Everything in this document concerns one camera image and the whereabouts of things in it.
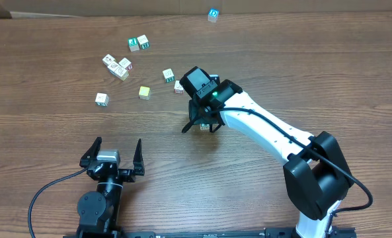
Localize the plain picture block left cluster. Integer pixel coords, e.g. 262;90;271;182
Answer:
102;54;116;66

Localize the green R side block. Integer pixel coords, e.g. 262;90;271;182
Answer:
137;35;150;50

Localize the blue side cluster block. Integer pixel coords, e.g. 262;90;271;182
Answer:
107;61;120;75

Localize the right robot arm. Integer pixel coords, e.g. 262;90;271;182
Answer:
179;67;356;237

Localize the green J letter block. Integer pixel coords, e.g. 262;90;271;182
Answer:
95;93;109;106

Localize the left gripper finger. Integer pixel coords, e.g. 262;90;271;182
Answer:
133;139;145;176
79;137;102;168

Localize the red side cluster block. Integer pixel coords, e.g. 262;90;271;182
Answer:
119;58;133;71

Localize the green top letter block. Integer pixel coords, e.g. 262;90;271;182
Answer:
128;38;139;52

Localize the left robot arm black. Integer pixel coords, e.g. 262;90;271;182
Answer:
76;137;145;237

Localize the green R centre block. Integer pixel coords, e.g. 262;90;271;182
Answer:
163;68;175;83

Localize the red number three block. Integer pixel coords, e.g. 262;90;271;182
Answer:
174;81;184;94

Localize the blue letter block far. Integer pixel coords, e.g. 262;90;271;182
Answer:
208;9;219;22

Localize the yellow top number seven block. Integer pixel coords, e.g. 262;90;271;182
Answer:
139;86;151;100

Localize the yellow side cluster block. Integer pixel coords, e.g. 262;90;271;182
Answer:
114;66;129;81

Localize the green number four block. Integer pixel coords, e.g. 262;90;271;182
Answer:
200;124;210;130

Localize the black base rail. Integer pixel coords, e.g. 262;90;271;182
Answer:
63;226;358;238

